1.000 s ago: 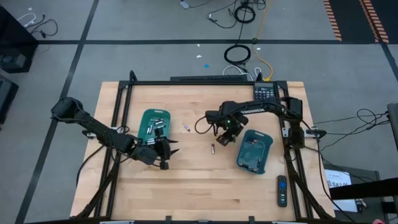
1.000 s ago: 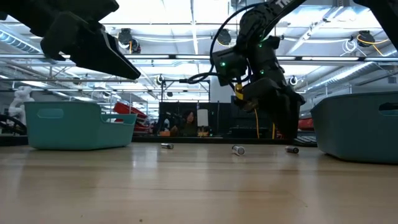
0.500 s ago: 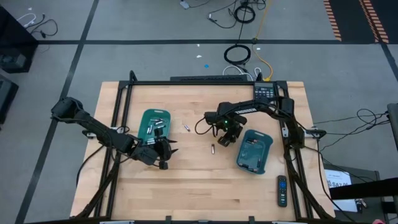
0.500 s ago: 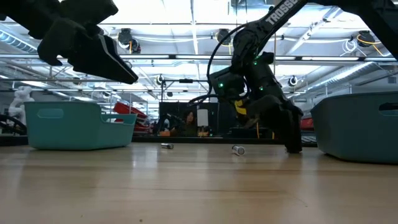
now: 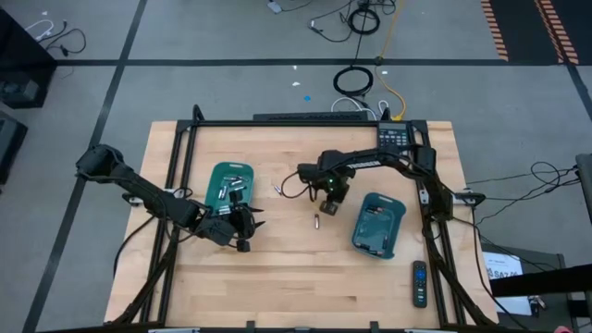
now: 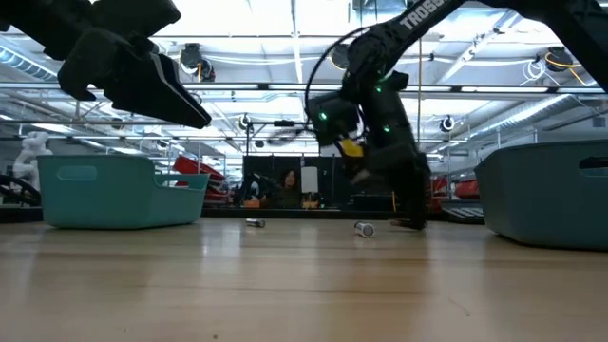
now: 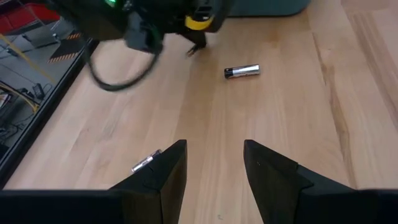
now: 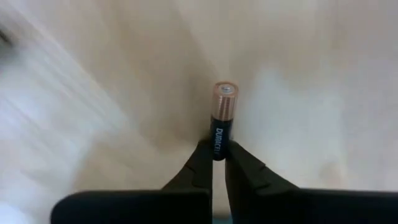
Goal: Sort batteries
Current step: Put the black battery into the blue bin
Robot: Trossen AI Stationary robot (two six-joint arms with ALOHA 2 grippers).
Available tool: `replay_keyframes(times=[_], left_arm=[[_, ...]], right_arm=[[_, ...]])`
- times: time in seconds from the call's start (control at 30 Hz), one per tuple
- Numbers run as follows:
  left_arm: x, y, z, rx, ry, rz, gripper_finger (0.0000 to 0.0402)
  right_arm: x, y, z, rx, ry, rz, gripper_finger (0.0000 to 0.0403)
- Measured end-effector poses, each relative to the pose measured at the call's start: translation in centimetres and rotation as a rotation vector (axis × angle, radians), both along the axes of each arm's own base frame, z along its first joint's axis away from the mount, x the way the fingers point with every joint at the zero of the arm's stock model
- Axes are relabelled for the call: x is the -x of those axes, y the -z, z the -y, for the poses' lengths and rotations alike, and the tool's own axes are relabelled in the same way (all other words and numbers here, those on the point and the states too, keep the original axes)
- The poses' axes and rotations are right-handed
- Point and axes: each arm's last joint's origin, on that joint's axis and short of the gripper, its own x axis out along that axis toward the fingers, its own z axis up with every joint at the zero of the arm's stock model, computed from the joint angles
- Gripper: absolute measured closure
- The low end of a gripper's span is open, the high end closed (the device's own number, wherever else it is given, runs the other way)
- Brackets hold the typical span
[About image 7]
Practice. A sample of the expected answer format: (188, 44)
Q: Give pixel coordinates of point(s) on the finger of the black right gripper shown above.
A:
(192, 45)
(202, 39)

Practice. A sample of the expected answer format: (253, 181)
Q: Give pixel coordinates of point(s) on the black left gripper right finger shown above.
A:
(280, 193)

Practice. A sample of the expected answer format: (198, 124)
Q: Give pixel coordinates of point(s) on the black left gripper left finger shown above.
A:
(161, 186)

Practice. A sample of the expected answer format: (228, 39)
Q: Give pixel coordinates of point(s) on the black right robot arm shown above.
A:
(77, 15)

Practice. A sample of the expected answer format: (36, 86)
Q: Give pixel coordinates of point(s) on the silver AA battery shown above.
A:
(146, 161)
(242, 71)

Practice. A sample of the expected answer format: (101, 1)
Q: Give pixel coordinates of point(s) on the dark teal plastic bin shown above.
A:
(270, 7)

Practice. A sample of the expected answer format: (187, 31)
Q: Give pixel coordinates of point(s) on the black mat with orange stripes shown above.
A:
(66, 46)

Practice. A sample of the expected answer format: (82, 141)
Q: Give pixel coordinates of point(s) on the black power adapter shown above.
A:
(38, 90)

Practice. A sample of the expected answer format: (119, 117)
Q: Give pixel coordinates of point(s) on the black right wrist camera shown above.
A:
(143, 34)

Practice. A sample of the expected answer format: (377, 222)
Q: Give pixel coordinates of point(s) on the black aluminium table frame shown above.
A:
(46, 109)

